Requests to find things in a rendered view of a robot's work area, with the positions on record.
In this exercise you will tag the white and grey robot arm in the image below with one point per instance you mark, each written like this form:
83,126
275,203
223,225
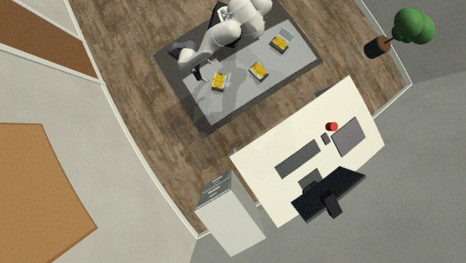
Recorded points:
240,15

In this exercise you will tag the yellow perforated plate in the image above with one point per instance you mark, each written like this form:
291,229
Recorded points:
259,70
218,81
280,42

